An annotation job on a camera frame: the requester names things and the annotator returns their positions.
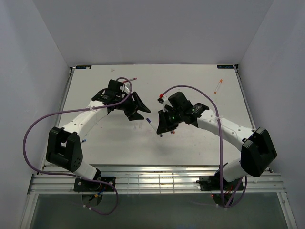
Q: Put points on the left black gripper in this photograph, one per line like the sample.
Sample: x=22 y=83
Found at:
x=137 y=104

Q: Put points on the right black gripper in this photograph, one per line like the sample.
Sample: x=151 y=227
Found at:
x=164 y=126

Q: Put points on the blue capped white marker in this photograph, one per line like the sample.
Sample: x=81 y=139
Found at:
x=153 y=126

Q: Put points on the orange capped white marker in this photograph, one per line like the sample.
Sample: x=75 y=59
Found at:
x=218 y=86

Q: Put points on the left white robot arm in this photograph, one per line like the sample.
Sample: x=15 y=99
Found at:
x=64 y=143

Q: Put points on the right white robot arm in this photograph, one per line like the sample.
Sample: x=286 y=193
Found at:
x=256 y=147

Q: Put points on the left blue corner label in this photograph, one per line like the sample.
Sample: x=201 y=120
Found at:
x=83 y=67

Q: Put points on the blue corner label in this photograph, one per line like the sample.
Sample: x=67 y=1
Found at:
x=225 y=66
x=83 y=67

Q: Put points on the right blue corner label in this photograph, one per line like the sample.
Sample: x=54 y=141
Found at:
x=225 y=66

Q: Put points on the aluminium rail frame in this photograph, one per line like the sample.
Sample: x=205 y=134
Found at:
x=141 y=161

